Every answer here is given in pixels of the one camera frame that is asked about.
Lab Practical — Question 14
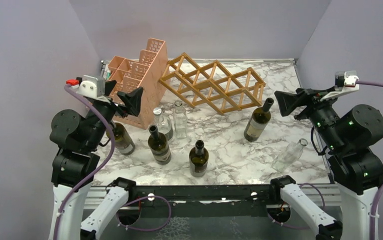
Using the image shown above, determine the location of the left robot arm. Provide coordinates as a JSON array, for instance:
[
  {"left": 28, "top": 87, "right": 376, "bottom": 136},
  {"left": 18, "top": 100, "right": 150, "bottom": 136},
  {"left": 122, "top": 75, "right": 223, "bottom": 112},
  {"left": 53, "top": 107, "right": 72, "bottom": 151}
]
[{"left": 49, "top": 77, "right": 144, "bottom": 240}]

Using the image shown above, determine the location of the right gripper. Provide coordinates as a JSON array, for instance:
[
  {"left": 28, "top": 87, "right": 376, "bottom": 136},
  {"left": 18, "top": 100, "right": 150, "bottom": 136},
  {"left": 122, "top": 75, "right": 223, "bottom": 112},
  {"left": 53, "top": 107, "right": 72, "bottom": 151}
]
[{"left": 274, "top": 84, "right": 345, "bottom": 151}]

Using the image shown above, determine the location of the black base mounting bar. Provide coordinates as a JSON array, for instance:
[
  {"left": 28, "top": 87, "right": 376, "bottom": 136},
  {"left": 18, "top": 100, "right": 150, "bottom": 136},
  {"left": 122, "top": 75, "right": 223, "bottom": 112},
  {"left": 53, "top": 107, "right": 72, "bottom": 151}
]
[{"left": 115, "top": 184, "right": 283, "bottom": 219}]

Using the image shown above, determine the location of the dark green embossed wine bottle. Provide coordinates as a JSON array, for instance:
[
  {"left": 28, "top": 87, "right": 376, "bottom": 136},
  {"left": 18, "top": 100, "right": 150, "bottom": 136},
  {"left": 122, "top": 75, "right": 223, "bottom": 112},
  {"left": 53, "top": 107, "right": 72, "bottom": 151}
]
[{"left": 243, "top": 97, "right": 275, "bottom": 142}]

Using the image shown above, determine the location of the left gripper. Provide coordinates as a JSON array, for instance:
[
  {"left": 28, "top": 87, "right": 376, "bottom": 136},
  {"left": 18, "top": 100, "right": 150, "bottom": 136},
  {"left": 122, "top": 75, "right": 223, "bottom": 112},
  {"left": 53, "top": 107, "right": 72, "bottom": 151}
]
[{"left": 85, "top": 79, "right": 145, "bottom": 150}]

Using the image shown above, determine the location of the clear bottle dark label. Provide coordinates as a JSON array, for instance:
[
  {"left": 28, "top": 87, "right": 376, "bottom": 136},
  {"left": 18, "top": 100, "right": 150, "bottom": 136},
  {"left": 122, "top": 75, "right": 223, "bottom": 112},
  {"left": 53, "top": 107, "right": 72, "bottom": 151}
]
[{"left": 153, "top": 107, "right": 174, "bottom": 142}]

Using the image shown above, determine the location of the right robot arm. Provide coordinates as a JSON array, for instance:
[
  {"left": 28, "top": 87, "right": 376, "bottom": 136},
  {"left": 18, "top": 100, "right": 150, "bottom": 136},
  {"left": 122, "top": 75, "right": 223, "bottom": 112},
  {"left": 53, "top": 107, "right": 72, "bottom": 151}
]
[{"left": 268, "top": 87, "right": 383, "bottom": 240}]

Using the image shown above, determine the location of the clear square glass bottle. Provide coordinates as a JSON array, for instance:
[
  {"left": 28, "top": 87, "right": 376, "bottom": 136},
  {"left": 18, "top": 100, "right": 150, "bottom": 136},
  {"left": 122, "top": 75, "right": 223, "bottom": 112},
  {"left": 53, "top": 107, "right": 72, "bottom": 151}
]
[{"left": 173, "top": 100, "right": 188, "bottom": 139}]

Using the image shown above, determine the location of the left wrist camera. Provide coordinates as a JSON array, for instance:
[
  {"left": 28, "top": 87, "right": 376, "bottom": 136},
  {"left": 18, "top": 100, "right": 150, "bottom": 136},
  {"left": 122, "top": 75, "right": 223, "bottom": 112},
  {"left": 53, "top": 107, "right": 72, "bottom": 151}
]
[{"left": 65, "top": 75, "right": 106, "bottom": 100}]

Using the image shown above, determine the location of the pink plastic organizer rack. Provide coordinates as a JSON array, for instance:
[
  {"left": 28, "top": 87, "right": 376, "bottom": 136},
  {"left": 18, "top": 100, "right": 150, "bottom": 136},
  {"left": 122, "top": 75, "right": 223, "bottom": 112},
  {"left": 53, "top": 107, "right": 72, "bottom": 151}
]
[{"left": 105, "top": 38, "right": 170, "bottom": 130}]

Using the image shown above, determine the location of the green Primitivo wine bottle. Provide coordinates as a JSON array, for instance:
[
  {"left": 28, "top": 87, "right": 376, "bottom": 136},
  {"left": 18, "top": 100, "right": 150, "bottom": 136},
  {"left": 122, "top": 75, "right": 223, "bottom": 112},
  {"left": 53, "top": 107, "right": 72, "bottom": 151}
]
[{"left": 188, "top": 140, "right": 209, "bottom": 178}]

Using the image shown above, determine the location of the green bottle white label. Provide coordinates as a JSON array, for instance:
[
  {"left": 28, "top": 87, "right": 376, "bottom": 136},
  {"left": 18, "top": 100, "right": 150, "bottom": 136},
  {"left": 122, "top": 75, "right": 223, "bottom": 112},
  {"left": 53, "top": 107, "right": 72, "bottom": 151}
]
[{"left": 147, "top": 124, "right": 172, "bottom": 165}]

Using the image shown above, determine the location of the green bottle far left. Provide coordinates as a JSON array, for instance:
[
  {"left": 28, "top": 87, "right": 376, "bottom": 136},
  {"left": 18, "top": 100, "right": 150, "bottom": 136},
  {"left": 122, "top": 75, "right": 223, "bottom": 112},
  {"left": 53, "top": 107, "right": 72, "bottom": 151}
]
[{"left": 110, "top": 121, "right": 136, "bottom": 156}]

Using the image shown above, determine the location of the wooden wine rack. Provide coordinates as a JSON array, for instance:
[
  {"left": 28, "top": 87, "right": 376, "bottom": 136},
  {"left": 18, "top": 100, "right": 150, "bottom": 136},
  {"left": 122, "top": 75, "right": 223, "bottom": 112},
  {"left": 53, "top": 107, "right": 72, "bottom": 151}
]
[{"left": 158, "top": 52, "right": 266, "bottom": 115}]

